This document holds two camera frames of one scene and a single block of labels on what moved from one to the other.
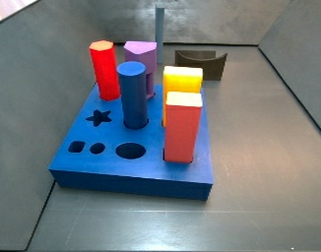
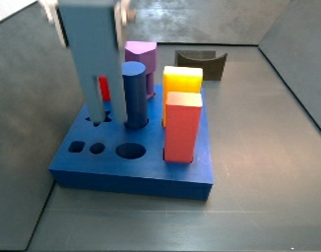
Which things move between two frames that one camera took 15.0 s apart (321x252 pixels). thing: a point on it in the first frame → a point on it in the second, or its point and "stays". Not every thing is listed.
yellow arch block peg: [183, 80] stays
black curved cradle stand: [203, 59] stays
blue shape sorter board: [107, 155] stays
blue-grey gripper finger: [159, 32] → [79, 41]
